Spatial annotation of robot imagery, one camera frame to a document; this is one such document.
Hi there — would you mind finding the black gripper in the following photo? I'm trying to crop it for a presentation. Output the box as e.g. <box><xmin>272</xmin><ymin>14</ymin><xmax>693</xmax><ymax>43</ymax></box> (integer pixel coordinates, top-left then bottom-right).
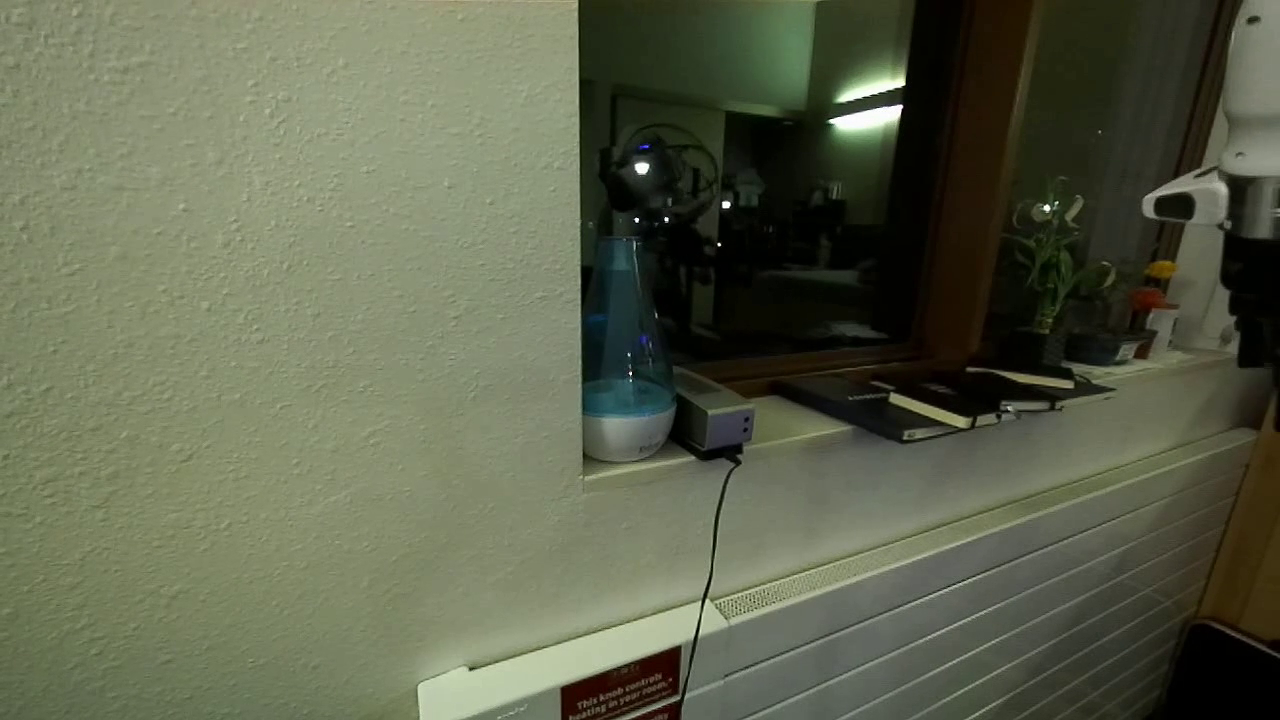
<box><xmin>1216</xmin><ymin>228</ymin><xmax>1280</xmax><ymax>372</ymax></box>

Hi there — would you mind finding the small black elastic-band notebook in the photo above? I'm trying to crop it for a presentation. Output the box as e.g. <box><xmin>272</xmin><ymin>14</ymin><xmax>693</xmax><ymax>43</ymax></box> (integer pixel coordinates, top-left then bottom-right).
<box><xmin>882</xmin><ymin>376</ymin><xmax>1002</xmax><ymax>431</ymax></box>

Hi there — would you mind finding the dark book with coloured stripes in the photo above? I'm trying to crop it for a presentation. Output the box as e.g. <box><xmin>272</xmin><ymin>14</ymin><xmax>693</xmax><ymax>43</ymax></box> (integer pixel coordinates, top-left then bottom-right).
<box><xmin>991</xmin><ymin>383</ymin><xmax>1072</xmax><ymax>418</ymax></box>

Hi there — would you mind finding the small dark potted plant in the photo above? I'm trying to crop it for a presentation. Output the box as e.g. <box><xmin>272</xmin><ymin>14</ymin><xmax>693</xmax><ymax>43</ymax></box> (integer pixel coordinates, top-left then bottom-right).
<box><xmin>1062</xmin><ymin>256</ymin><xmax>1136</xmax><ymax>368</ymax></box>

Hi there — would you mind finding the brown wooden panel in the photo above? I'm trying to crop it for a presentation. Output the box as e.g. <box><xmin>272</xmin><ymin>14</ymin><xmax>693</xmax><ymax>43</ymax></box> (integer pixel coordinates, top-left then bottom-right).
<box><xmin>1195</xmin><ymin>390</ymin><xmax>1280</xmax><ymax>649</ymax></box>

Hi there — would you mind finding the black notebook with ribbon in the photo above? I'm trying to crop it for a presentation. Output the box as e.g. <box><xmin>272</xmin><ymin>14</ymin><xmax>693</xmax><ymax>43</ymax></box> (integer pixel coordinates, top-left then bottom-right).
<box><xmin>964</xmin><ymin>360</ymin><xmax>1083</xmax><ymax>395</ymax></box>

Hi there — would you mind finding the black low object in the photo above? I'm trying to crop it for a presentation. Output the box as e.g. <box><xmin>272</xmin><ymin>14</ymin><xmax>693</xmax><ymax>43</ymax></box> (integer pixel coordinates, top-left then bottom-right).
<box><xmin>1152</xmin><ymin>616</ymin><xmax>1280</xmax><ymax>720</ymax></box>

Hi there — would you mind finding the white radiator cover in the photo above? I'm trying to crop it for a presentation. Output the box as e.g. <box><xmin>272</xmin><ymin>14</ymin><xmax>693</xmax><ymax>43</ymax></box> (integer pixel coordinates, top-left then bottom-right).
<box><xmin>413</xmin><ymin>423</ymin><xmax>1264</xmax><ymax>720</ymax></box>

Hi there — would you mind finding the navy AeroVect notebook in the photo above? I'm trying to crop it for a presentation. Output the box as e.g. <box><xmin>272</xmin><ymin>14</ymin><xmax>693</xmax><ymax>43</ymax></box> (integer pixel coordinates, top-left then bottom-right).
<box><xmin>769</xmin><ymin>372</ymin><xmax>966</xmax><ymax>449</ymax></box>

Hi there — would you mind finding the small grey box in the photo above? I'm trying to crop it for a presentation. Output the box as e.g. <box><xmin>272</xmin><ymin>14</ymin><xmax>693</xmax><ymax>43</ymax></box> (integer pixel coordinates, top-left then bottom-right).
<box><xmin>669</xmin><ymin>363</ymin><xmax>758</xmax><ymax>460</ymax></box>

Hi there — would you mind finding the blue bottle-shaped humidifier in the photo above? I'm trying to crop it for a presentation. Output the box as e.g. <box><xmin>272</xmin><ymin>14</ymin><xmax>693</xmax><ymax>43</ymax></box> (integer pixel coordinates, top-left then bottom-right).
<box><xmin>580</xmin><ymin>124</ymin><xmax>680</xmax><ymax>467</ymax></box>

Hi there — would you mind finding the red sign label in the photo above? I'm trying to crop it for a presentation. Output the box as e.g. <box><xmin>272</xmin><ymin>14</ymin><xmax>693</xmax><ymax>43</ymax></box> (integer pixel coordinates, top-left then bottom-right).
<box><xmin>557</xmin><ymin>645</ymin><xmax>688</xmax><ymax>720</ymax></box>

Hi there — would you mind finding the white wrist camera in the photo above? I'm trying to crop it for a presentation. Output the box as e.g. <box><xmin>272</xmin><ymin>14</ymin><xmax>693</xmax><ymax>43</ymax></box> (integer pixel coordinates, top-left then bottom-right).
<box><xmin>1138</xmin><ymin>168</ymin><xmax>1232</xmax><ymax>232</ymax></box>

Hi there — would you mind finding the brown wooden window frame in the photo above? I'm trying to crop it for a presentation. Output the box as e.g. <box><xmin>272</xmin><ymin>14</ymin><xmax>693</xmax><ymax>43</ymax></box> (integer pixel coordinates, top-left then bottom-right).
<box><xmin>662</xmin><ymin>0</ymin><xmax>1046</xmax><ymax>399</ymax></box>

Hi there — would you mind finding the black cable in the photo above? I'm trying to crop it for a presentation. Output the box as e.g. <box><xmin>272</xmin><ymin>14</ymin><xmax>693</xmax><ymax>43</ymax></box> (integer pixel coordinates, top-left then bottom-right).
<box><xmin>676</xmin><ymin>449</ymin><xmax>746</xmax><ymax>709</ymax></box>

